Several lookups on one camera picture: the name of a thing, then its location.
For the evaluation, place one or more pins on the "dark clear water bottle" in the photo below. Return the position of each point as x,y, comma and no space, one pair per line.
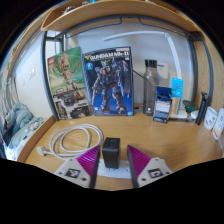
150,90

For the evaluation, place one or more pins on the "white mug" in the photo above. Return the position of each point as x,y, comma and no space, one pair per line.
210,118

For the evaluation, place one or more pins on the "dark grey metal frame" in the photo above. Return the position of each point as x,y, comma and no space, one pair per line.
44,66

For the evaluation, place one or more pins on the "white wall switch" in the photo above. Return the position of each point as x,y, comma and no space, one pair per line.
32,73

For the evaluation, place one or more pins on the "green tree figure toy box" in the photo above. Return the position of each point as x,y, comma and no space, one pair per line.
68,80

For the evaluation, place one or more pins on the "blue robot model kit box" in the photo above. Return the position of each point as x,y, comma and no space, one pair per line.
108,83

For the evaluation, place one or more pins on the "white power strip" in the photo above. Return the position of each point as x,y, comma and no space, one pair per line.
122,172

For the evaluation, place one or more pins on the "black electric shaver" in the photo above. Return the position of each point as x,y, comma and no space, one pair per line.
202,110

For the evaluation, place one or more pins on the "white red-capped lotion bottle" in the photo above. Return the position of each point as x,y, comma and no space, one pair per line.
219,123

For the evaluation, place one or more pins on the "tall blue orange carton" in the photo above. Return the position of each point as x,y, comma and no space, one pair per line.
176,93

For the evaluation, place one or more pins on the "black charger block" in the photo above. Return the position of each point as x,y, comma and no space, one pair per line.
110,151

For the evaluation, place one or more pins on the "small blue carton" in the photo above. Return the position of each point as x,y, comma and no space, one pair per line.
162,106

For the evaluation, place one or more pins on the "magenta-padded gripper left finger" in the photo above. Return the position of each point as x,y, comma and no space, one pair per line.
71,172

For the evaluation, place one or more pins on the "clear plastic small box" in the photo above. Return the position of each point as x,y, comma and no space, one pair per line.
220,144

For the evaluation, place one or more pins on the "white desk lamp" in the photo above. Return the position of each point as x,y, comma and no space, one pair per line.
170,42

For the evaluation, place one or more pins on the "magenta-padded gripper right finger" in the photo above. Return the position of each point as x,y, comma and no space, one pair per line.
154,172

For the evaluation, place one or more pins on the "white wall box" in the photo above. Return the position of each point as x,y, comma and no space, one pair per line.
163,73

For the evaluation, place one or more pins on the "long wooden wall shelf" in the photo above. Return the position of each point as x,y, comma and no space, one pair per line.
23,43

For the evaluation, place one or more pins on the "green round container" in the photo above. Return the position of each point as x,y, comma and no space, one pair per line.
189,106

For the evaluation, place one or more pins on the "wooden shelf unit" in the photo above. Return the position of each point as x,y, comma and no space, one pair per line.
116,10

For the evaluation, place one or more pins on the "blue grey bedding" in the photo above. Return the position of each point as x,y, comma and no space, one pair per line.
18,120

